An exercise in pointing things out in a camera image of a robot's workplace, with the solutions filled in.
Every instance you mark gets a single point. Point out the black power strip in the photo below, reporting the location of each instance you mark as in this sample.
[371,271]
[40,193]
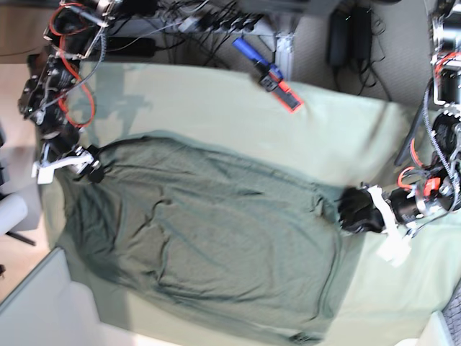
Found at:
[215,22]

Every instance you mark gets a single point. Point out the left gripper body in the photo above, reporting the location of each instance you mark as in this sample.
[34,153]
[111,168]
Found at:
[407,205]

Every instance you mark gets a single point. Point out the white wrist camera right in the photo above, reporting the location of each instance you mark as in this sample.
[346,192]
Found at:
[43,174]

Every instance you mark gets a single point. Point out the black power adapter pair right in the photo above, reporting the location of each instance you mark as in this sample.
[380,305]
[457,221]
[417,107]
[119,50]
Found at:
[361,33]

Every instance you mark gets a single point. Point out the black power adapter pair left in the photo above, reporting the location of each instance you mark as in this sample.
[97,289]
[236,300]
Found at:
[338,39]

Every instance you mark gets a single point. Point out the green long-sleeve T-shirt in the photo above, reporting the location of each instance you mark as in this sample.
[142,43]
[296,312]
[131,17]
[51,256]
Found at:
[221,240]

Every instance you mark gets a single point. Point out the aluminium frame leg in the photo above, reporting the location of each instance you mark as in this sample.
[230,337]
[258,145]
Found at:
[284,26]

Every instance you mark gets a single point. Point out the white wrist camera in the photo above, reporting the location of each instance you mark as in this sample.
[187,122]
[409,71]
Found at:
[396,248]
[43,174]

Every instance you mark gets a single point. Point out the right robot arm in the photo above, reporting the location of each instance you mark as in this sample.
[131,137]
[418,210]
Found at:
[74,30]

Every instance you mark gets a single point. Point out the light green bin left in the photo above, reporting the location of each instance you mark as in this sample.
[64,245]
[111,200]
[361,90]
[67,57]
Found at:
[49,308]

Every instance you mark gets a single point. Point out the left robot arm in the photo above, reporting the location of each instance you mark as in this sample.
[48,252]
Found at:
[428,189]

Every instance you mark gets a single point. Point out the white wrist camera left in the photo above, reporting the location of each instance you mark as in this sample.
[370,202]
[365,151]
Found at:
[396,248]

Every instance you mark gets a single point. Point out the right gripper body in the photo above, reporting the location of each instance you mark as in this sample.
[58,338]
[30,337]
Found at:
[75,158]

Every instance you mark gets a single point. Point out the blue bar clamp centre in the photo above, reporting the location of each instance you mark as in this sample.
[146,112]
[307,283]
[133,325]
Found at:
[271,79]

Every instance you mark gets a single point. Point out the black power brick left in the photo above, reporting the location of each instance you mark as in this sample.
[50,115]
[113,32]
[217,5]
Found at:
[131,47]

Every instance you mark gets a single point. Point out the white cylinder roll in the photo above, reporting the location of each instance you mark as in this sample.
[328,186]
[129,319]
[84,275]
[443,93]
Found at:
[13,210]

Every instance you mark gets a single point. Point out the patterned grey basket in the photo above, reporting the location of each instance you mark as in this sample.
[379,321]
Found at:
[451,315]

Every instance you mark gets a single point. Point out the black power adapter pair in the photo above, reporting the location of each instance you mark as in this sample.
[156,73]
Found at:
[361,33]
[338,39]

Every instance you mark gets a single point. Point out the light green table cloth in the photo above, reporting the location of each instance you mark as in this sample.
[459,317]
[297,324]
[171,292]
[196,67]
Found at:
[336,138]

